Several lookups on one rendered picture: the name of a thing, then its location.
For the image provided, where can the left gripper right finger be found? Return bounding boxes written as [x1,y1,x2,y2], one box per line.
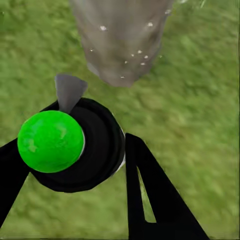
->
[124,132,210,240]

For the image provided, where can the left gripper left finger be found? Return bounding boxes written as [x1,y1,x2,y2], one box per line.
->
[0,137,30,228]

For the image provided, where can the pesticide atomizer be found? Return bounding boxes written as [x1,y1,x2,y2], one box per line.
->
[17,74,126,194]

